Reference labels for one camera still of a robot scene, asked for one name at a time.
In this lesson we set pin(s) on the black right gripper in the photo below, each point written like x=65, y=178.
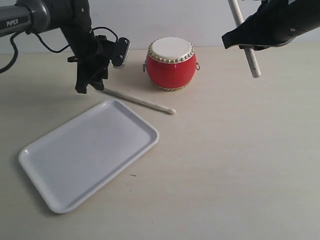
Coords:
x=275, y=24

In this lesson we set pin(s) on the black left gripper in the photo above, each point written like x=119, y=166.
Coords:
x=92, y=61

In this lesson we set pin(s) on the white drumstick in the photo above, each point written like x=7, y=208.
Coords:
x=249, y=52
x=141, y=101

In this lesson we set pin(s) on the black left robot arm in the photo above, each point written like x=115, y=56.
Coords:
x=73, y=18

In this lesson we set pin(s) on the small red drum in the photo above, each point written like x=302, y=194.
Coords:
x=171, y=63

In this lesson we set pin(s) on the white plastic tray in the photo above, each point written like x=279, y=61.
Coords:
x=74, y=161

